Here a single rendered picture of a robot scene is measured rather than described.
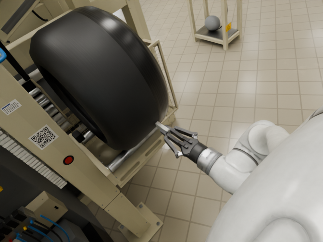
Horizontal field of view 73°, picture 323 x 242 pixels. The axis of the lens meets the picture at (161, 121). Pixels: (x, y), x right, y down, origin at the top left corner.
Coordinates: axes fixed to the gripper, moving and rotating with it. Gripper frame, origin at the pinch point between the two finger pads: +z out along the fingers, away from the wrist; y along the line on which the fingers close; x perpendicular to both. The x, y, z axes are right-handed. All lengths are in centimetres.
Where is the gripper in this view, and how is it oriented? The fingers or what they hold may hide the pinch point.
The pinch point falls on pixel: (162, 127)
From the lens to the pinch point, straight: 90.1
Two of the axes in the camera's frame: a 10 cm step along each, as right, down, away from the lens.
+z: -7.2, -4.9, 5.0
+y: -6.8, 6.5, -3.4
